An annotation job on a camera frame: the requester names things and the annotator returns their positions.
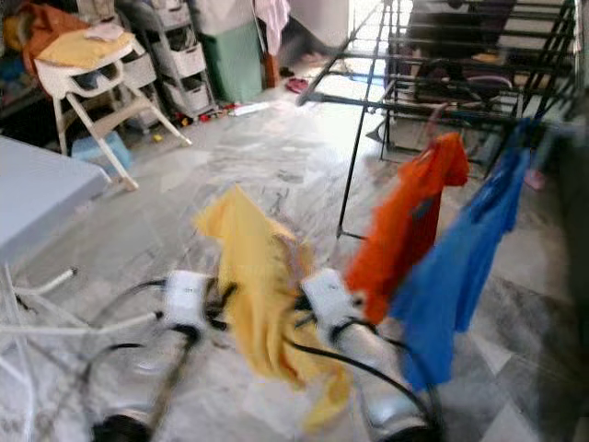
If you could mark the yellow shirt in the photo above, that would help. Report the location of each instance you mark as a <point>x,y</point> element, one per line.
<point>258,295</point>

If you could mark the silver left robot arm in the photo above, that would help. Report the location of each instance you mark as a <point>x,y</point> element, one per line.
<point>147,387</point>

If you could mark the orange shirt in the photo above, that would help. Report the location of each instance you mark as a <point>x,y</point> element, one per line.
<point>409,230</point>

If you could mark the blue shirt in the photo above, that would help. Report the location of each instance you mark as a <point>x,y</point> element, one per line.
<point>460,276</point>

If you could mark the light blue plastic box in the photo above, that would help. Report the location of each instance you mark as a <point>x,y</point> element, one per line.
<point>106,152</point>

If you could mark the white paper sheet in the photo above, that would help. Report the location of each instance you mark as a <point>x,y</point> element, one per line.
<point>250,109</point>

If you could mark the light blue folding table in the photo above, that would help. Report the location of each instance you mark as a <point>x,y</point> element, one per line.
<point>46,193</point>

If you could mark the black drying rack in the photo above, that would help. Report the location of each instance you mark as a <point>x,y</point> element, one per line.
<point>405,109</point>

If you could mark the green storage bin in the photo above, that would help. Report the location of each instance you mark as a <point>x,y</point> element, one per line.
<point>232,64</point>

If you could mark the white drawer cart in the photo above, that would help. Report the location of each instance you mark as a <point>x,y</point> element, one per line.
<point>179,60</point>

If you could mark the white high chair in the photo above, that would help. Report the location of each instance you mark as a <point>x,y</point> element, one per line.
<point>78,78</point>

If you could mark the pink hanging cloth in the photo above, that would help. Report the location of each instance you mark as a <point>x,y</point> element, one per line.
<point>272,23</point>

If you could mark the yellow cushion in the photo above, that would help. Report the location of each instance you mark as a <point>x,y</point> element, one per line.
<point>83,51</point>

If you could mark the grey plastic bag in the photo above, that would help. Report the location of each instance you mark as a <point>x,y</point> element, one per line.
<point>223,14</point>

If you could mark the pale pink cloth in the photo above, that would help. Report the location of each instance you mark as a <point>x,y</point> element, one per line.
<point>104,33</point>

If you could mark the orange bag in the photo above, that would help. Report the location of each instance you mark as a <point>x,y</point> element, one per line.
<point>46,23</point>

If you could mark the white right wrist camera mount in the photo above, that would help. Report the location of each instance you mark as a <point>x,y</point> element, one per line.
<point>329,296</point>

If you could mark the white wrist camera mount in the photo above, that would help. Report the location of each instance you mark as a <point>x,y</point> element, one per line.
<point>329,296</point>
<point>186,299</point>

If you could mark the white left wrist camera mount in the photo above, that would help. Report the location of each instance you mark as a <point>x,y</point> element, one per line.
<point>186,299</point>

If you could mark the brown wooden post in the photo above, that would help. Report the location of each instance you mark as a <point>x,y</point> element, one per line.
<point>269,72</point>

